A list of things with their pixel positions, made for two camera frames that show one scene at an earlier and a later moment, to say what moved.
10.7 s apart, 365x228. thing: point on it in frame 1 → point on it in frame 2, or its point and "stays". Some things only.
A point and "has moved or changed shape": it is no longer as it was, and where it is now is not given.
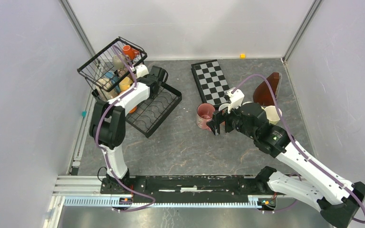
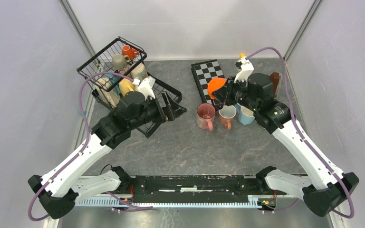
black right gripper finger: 211,124 → 218,97
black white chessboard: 211,81 stays
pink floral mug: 204,114 stays
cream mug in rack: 106,90 stays
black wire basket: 108,66 stays
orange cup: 132,110 has moved or changed shape
